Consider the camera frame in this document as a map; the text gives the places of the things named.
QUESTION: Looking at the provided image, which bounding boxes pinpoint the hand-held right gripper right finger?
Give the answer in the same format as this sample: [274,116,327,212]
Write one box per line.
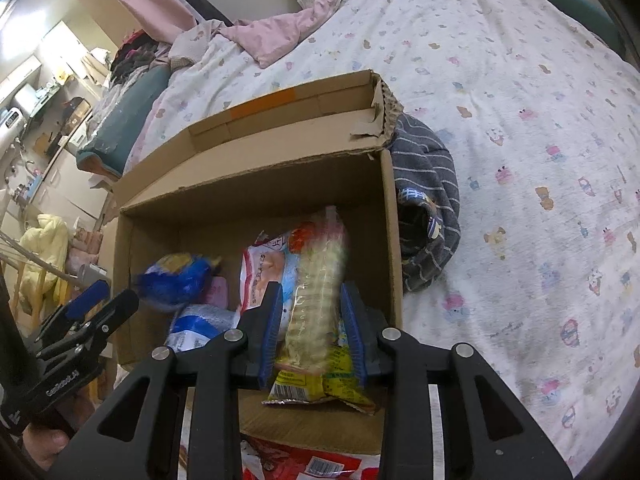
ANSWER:
[340,281,573,480]

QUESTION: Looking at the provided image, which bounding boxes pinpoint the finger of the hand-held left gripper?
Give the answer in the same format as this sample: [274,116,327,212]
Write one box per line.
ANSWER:
[37,280,111,333]
[35,289,141,361]

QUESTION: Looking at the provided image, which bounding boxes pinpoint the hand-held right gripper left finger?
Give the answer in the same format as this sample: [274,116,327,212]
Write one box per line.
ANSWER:
[47,281,285,480]

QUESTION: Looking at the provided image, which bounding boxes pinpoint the white and red cartoon snack bag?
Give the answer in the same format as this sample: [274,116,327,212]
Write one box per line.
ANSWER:
[240,227,301,321]

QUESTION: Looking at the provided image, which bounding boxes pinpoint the pink snack packet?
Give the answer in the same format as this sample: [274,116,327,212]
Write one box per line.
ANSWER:
[207,277,231,306]

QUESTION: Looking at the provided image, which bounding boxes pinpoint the blue and yellow snack bag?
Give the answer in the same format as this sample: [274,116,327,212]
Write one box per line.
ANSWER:
[136,252,223,308]

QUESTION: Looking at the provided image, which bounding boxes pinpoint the red snack packet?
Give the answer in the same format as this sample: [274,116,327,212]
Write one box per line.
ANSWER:
[240,437,386,480]

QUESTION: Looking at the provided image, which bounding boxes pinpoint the cardboard box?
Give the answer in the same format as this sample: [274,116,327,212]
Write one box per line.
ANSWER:
[102,69,405,456]

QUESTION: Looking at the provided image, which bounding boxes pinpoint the person's left hand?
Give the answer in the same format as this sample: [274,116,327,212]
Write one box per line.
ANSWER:
[22,422,73,471]

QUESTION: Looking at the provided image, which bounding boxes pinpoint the grey metal clothes rack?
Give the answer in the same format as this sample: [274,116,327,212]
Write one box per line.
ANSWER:
[0,232,110,286]

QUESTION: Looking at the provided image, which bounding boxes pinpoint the yellow cloth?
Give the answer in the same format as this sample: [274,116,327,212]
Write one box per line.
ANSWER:
[20,212,73,306]

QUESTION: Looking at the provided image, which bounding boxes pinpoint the white kitchen counter cabinets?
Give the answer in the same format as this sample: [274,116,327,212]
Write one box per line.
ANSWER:
[30,145,121,221]

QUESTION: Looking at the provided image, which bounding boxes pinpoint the grey striped cloth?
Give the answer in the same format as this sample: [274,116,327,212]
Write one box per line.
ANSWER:
[389,112,462,293]

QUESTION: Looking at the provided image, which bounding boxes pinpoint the white water heater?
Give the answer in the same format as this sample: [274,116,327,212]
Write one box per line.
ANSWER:
[0,105,26,133]

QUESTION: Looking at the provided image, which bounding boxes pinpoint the pile of clothes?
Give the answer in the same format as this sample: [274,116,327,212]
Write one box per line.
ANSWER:
[110,30,173,86]

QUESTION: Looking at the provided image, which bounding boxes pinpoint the pink blanket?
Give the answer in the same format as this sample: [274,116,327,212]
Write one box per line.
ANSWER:
[170,0,501,68]

